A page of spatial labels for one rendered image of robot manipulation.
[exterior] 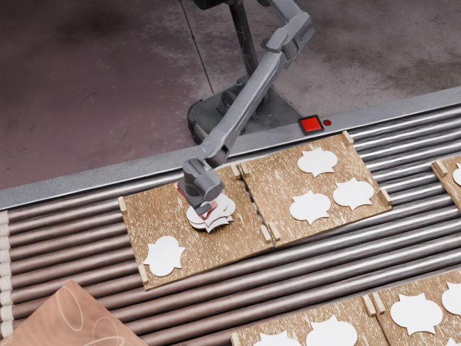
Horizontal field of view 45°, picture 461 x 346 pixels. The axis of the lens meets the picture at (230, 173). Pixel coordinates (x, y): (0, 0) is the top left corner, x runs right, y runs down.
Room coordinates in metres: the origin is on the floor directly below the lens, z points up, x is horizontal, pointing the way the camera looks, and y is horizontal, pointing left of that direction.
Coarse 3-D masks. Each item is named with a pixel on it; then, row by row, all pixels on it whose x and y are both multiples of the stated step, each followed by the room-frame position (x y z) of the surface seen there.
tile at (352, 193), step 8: (336, 184) 1.11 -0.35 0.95; (344, 184) 1.10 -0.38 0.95; (352, 184) 1.10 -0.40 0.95; (360, 184) 1.10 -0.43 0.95; (368, 184) 1.10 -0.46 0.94; (336, 192) 1.07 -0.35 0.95; (344, 192) 1.07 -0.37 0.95; (352, 192) 1.07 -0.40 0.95; (360, 192) 1.07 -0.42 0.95; (368, 192) 1.07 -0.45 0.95; (336, 200) 1.04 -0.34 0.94; (344, 200) 1.04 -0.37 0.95; (352, 200) 1.04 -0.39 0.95; (360, 200) 1.04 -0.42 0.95; (368, 200) 1.04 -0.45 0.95; (352, 208) 1.01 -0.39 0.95
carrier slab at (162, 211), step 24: (144, 192) 1.10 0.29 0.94; (168, 192) 1.10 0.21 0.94; (240, 192) 1.09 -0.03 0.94; (144, 216) 1.01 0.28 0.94; (168, 216) 1.00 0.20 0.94; (240, 216) 1.00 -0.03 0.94; (144, 240) 0.92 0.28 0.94; (192, 240) 0.91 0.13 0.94; (216, 240) 0.91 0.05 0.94; (240, 240) 0.91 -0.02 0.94; (192, 264) 0.83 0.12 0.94; (216, 264) 0.82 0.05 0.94
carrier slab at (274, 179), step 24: (312, 144) 1.29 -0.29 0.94; (336, 144) 1.29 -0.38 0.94; (240, 168) 1.19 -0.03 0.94; (264, 168) 1.19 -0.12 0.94; (288, 168) 1.19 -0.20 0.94; (336, 168) 1.18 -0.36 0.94; (360, 168) 1.18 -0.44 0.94; (264, 192) 1.09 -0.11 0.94; (288, 192) 1.08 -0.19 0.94; (264, 216) 0.99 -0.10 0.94; (288, 216) 0.99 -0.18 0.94; (336, 216) 0.98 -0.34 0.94; (360, 216) 0.98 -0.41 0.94; (288, 240) 0.90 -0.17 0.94
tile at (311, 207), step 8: (312, 192) 1.08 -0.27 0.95; (296, 200) 1.04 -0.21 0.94; (304, 200) 1.04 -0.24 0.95; (312, 200) 1.04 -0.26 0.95; (320, 200) 1.04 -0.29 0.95; (328, 200) 1.04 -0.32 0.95; (296, 208) 1.01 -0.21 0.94; (304, 208) 1.01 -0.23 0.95; (312, 208) 1.01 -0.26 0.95; (320, 208) 1.01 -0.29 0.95; (328, 208) 1.01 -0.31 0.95; (296, 216) 0.98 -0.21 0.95; (304, 216) 0.98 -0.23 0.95; (312, 216) 0.98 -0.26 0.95; (320, 216) 0.98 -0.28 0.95; (328, 216) 0.98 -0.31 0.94
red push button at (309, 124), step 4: (300, 120) 1.42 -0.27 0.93; (304, 120) 1.42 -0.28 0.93; (308, 120) 1.41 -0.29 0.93; (312, 120) 1.41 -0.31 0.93; (316, 120) 1.41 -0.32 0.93; (304, 124) 1.39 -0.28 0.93; (308, 124) 1.39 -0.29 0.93; (312, 124) 1.39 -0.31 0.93; (316, 124) 1.39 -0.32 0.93; (308, 128) 1.37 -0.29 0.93; (312, 128) 1.37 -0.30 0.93; (316, 128) 1.37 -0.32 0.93
